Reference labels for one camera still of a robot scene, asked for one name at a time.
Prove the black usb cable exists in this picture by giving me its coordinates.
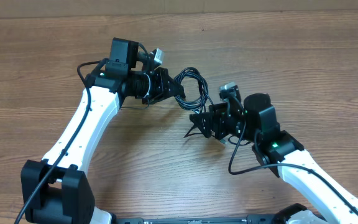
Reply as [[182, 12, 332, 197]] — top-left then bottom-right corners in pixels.
[[173, 67, 214, 114], [183, 123, 229, 146]]

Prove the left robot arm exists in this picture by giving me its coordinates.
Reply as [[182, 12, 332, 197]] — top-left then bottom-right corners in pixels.
[[15, 38, 184, 223]]

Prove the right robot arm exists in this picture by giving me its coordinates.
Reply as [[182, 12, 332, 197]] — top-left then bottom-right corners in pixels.
[[190, 93, 358, 223]]

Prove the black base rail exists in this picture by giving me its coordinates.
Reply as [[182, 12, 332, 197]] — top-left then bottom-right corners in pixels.
[[113, 202, 329, 224]]

